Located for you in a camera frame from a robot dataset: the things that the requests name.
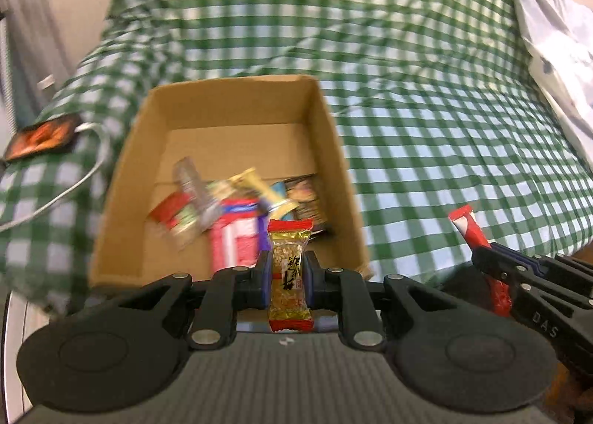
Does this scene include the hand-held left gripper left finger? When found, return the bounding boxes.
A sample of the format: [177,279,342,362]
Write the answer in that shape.
[107,250,274,351]

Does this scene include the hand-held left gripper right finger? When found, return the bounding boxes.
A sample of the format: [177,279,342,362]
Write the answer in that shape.
[303,250,466,351]

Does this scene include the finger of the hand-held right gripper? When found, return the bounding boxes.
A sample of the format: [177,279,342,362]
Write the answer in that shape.
[471,242,593,285]
[483,262,593,314]

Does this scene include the gold peanut bar red ends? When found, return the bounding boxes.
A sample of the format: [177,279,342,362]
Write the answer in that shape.
[268,219,315,333]

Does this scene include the purple snack packet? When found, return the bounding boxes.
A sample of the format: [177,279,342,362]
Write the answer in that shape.
[257,213,272,251]

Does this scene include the red and white snack packet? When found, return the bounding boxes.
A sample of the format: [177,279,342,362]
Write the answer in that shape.
[208,202,262,277]

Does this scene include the red stick snack packet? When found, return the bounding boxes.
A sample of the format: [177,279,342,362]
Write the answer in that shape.
[448,205,513,317]

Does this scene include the black and gold snack packet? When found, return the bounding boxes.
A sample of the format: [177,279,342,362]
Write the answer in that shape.
[284,174,332,238]

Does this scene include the white stick packet blue ends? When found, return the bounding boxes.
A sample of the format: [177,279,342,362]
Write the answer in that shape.
[271,182,289,221]

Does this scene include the yellow snack packet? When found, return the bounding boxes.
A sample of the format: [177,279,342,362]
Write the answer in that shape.
[229,168,299,216]

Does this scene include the silver foil snack packet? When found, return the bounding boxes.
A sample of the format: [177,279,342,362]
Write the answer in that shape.
[172,158,221,233]

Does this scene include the brown cardboard box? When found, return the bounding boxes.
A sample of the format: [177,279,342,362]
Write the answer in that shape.
[88,74,372,291]

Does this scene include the green checkered bed cover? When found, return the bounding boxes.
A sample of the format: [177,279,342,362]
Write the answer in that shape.
[0,0,593,316]

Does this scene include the white bed sheet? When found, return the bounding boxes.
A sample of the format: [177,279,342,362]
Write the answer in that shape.
[477,0,593,162]

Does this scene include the black smartphone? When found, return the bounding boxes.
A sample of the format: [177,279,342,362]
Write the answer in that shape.
[2,113,79,162]

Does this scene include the grey curtain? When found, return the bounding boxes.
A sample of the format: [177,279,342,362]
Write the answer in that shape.
[0,0,71,128]

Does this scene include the white charging cable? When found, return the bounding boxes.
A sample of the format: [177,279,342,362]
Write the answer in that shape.
[0,123,113,233]

